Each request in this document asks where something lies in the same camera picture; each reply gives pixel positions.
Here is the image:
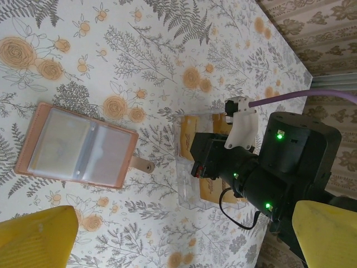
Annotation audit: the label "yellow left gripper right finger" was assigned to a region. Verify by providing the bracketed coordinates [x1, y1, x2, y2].
[292, 200, 357, 268]

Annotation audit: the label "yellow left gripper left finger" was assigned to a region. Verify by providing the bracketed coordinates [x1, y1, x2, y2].
[0, 205, 79, 268]

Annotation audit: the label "gold credit card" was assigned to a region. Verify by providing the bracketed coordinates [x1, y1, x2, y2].
[211, 113, 232, 140]
[180, 116, 213, 162]
[29, 122, 94, 175]

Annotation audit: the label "small brown wooden box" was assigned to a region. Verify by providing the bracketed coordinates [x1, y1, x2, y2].
[13, 102, 156, 190]

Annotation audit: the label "floral table mat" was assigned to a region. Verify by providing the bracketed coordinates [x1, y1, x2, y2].
[0, 0, 313, 268]

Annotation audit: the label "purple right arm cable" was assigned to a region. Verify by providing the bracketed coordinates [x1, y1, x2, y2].
[249, 89, 357, 108]

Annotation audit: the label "aluminium frame post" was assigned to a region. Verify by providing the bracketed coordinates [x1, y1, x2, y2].
[311, 73, 357, 92]

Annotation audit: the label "thin black cable loop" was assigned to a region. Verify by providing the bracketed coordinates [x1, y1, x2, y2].
[219, 187, 259, 231]

